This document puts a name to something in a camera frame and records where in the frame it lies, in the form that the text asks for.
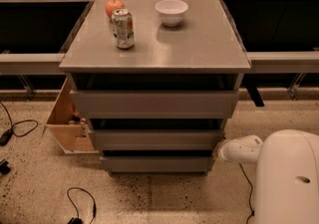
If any grey bottom drawer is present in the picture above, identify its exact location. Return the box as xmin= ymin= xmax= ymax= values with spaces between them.
xmin=101 ymin=150 xmax=214 ymax=173

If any grey drawer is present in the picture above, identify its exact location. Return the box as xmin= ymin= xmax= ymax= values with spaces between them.
xmin=101 ymin=150 xmax=214 ymax=173
xmin=71 ymin=90 xmax=238 ymax=118
xmin=89 ymin=129 xmax=224 ymax=150

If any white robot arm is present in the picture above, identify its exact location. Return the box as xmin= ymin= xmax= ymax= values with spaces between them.
xmin=215 ymin=129 xmax=319 ymax=224

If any grey drawer cabinet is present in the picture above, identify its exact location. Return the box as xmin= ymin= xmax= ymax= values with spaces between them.
xmin=59 ymin=0 xmax=252 ymax=176

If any grey top drawer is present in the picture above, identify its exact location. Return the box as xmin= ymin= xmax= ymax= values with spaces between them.
xmin=71 ymin=90 xmax=238 ymax=118

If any grey middle drawer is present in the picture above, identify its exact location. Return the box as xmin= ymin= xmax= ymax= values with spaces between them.
xmin=89 ymin=129 xmax=224 ymax=150

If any crumpled soda can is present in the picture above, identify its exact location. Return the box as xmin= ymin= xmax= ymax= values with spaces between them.
xmin=111 ymin=8 xmax=135 ymax=49

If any white ceramic bowl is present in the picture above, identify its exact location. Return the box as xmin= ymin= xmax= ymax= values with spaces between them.
xmin=156 ymin=0 xmax=188 ymax=26

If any red apple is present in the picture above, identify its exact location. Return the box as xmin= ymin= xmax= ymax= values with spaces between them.
xmin=105 ymin=0 xmax=125 ymax=17

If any black object left edge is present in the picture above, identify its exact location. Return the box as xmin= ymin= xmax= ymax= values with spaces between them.
xmin=0 ymin=159 xmax=10 ymax=175

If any grey metal rail right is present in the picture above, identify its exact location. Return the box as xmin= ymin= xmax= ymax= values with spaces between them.
xmin=246 ymin=51 xmax=319 ymax=74

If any grey metal rail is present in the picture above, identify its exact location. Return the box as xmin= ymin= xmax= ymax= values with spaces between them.
xmin=0 ymin=54 xmax=64 ymax=75
xmin=246 ymin=51 xmax=319 ymax=74

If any black cable right floor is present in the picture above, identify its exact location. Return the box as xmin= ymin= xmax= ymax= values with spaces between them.
xmin=238 ymin=163 xmax=255 ymax=224

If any black cable bottom left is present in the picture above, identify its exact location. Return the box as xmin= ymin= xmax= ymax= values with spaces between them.
xmin=67 ymin=186 xmax=98 ymax=224

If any grey metal rail left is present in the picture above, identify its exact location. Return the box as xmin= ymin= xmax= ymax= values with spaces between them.
xmin=0 ymin=54 xmax=64 ymax=75

